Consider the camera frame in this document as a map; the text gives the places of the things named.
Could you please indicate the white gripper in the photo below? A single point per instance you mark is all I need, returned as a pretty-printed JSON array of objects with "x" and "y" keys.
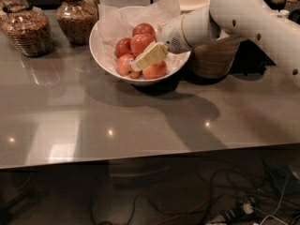
[{"x": 172, "y": 35}]

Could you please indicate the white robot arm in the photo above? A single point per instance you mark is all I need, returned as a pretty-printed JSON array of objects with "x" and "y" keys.
[{"x": 227, "y": 20}]

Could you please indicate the yellow-red apple front right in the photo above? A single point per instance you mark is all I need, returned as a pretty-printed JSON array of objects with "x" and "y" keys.
[{"x": 156, "y": 71}]

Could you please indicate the red apple centre top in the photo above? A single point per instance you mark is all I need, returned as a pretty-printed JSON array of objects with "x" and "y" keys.
[{"x": 140, "y": 42}]

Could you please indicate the red apple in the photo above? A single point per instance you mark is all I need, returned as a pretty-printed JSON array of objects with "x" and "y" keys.
[
  {"x": 140, "y": 42},
  {"x": 144, "y": 28},
  {"x": 123, "y": 47}
]

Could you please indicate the red apple top back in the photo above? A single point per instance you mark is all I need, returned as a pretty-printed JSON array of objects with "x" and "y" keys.
[{"x": 144, "y": 28}]

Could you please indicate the red apple left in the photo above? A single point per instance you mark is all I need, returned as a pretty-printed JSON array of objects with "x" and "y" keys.
[{"x": 123, "y": 47}]

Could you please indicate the apple with sticker front left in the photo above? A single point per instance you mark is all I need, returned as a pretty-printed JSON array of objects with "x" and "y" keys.
[{"x": 124, "y": 67}]

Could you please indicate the white ceramic bowl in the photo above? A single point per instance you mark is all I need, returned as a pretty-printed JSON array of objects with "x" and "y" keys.
[{"x": 174, "y": 63}]

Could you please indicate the white paper liner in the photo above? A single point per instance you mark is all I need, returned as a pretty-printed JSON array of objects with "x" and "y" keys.
[{"x": 116, "y": 23}]

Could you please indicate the front stack of paper bowls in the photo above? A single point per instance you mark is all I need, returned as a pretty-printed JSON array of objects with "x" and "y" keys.
[{"x": 213, "y": 61}]

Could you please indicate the middle glass granola jar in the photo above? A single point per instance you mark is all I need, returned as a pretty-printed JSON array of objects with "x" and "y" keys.
[{"x": 76, "y": 19}]

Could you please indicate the glass granola jar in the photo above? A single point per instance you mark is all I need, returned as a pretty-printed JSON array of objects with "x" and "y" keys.
[
  {"x": 76, "y": 19},
  {"x": 27, "y": 28}
]

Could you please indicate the dark bottle with cork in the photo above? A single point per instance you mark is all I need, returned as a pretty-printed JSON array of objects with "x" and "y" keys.
[{"x": 277, "y": 4}]

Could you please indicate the left glass granola jar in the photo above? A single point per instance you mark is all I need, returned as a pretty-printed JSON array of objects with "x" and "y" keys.
[{"x": 27, "y": 28}]

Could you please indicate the bottle with tan cap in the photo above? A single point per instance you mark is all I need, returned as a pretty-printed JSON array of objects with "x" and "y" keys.
[{"x": 290, "y": 5}]

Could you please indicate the power strip on floor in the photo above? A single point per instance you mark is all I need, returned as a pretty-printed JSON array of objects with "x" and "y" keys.
[{"x": 228, "y": 216}]

